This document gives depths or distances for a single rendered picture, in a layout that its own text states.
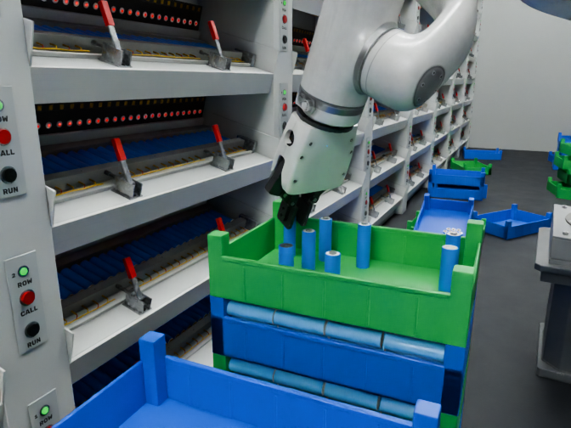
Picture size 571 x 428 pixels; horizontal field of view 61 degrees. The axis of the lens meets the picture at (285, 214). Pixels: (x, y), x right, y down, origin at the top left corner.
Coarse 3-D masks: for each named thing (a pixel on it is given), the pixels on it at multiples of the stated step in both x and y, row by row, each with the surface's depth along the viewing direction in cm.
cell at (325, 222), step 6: (324, 222) 69; (330, 222) 69; (324, 228) 69; (330, 228) 69; (324, 234) 69; (330, 234) 69; (324, 240) 69; (330, 240) 69; (324, 246) 69; (330, 246) 70; (324, 252) 70; (324, 258) 70
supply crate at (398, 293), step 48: (240, 240) 65; (336, 240) 72; (384, 240) 70; (432, 240) 67; (480, 240) 62; (240, 288) 58; (288, 288) 55; (336, 288) 52; (384, 288) 50; (432, 288) 61; (432, 336) 49
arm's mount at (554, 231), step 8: (560, 208) 120; (568, 208) 120; (552, 216) 118; (560, 216) 114; (568, 216) 113; (552, 224) 110; (560, 224) 108; (568, 224) 109; (552, 232) 104; (560, 232) 104; (568, 232) 104; (552, 240) 102; (560, 240) 101; (568, 240) 100; (552, 248) 102; (560, 248) 102; (568, 248) 101; (552, 256) 103; (560, 256) 102; (568, 256) 101; (560, 264) 102; (568, 264) 102
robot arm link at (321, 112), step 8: (304, 96) 58; (304, 104) 57; (312, 104) 57; (320, 104) 56; (328, 104) 56; (304, 112) 59; (312, 112) 57; (320, 112) 57; (328, 112) 56; (336, 112) 56; (344, 112) 57; (352, 112) 57; (360, 112) 58; (320, 120) 57; (328, 120) 57; (336, 120) 57; (344, 120) 57; (352, 120) 58
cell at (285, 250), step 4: (280, 244) 58; (284, 244) 58; (288, 244) 58; (280, 248) 57; (284, 248) 56; (288, 248) 56; (292, 248) 57; (280, 252) 57; (284, 252) 57; (288, 252) 57; (292, 252) 57; (280, 256) 57; (284, 256) 57; (288, 256) 57; (292, 256) 57; (280, 260) 57; (284, 260) 57; (288, 260) 57; (292, 260) 57; (280, 264) 57; (284, 264) 57; (288, 264) 57; (292, 264) 57
